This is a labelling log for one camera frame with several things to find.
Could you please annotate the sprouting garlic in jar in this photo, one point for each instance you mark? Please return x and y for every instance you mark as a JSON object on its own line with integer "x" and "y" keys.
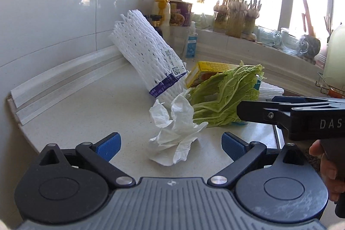
{"x": 235, "y": 22}
{"x": 252, "y": 19}
{"x": 222, "y": 17}

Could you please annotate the napa cabbage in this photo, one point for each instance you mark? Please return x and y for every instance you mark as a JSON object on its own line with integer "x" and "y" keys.
{"x": 223, "y": 92}

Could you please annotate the white foam net sleeve bundle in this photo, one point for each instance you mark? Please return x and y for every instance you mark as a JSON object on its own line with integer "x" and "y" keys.
{"x": 140, "y": 52}

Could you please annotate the clear bottle with blue label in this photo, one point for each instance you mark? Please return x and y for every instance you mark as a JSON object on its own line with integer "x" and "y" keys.
{"x": 192, "y": 44}

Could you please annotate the pink spatula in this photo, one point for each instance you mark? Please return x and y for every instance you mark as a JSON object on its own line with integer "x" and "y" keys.
{"x": 306, "y": 9}

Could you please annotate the clear glass mug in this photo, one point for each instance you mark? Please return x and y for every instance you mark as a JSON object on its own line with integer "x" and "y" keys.
{"x": 268, "y": 36}
{"x": 303, "y": 46}
{"x": 289, "y": 41}

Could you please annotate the person's right hand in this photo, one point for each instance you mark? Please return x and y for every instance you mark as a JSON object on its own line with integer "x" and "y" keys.
{"x": 327, "y": 168}

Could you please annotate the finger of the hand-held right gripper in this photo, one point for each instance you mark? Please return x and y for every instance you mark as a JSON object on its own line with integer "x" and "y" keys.
{"x": 256, "y": 111}
{"x": 302, "y": 100}

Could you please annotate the yellow cardboard box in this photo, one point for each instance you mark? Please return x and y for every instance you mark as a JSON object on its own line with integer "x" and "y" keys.
{"x": 207, "y": 68}

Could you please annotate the white tissue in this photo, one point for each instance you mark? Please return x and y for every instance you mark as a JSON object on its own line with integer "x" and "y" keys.
{"x": 175, "y": 133}

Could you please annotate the dark bottle with gold cap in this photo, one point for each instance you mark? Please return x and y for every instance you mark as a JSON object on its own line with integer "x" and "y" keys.
{"x": 156, "y": 21}

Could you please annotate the small white foam net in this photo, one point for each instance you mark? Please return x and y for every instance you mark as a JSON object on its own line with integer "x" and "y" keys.
{"x": 271, "y": 90}

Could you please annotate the bunch of chopsticks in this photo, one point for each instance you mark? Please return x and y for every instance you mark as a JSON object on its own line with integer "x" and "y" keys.
{"x": 328, "y": 26}

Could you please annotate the purple instant noodle cup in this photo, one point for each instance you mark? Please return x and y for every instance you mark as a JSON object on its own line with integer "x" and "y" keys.
{"x": 180, "y": 14}

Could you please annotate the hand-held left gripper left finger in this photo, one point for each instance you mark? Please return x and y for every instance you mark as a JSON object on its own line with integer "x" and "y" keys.
{"x": 109, "y": 147}

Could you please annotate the pale green plastic container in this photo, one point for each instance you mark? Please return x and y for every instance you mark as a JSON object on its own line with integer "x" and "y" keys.
{"x": 335, "y": 54}

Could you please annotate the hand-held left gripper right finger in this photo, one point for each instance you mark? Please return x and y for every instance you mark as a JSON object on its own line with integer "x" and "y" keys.
{"x": 233, "y": 147}

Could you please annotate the brown round pot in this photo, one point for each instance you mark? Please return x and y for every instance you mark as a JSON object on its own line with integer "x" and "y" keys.
{"x": 312, "y": 46}

